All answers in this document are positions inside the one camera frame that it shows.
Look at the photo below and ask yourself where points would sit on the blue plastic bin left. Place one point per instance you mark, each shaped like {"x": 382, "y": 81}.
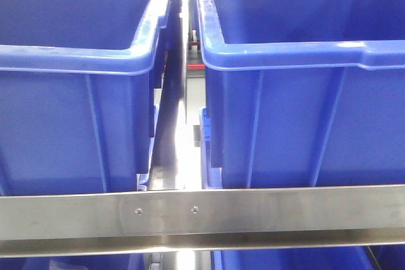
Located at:
{"x": 77, "y": 81}

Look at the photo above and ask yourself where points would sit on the stainless steel shelf rack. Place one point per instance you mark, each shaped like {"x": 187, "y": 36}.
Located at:
{"x": 113, "y": 229}

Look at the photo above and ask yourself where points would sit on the blue plastic bin right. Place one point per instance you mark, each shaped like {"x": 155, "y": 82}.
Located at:
{"x": 303, "y": 93}

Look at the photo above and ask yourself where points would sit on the blue bin lower shelf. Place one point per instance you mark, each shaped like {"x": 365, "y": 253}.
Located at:
{"x": 375, "y": 257}

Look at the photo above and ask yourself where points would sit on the blue plastic bin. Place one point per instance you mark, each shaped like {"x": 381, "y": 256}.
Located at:
{"x": 77, "y": 81}
{"x": 303, "y": 93}

